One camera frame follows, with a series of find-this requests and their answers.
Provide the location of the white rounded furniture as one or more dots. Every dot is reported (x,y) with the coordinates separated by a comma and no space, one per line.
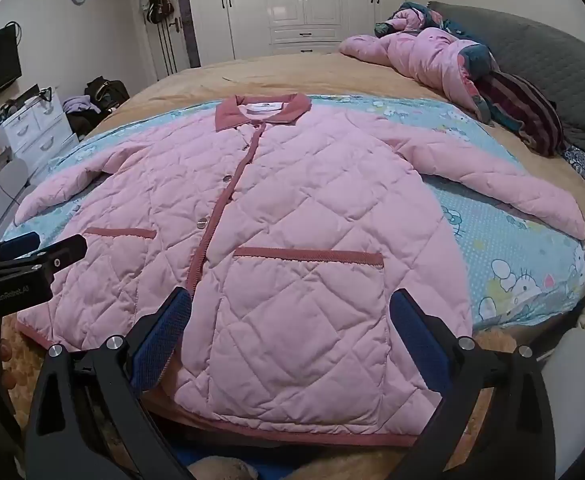
(577,385)

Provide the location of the pink quilted jacket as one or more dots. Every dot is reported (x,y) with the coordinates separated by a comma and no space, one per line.
(297,210)

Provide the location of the black bag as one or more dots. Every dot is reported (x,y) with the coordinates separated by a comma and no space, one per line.
(105,92)

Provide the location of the white wardrobe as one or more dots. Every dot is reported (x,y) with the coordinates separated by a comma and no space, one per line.
(282,0)

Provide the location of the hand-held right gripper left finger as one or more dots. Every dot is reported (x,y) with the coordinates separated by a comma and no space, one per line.
(165,340)

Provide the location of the pile of pink clothes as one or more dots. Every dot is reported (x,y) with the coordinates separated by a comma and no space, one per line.
(422,55)

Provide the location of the white drawer chest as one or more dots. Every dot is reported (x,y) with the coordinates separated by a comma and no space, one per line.
(37,130)

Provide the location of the grey padded headboard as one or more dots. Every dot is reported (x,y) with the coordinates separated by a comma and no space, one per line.
(547,60)

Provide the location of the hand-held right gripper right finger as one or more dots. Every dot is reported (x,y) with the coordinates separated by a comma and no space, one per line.
(417,340)

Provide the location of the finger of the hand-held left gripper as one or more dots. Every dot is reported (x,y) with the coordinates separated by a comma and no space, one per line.
(57,255)
(17,246)

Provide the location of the blue cartoon printed blanket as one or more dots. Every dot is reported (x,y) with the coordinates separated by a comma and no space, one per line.
(497,220)

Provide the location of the tan plush toy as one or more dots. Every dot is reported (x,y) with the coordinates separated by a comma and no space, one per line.
(20,360)

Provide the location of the purple clothing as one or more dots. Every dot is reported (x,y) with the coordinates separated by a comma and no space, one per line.
(78,104)

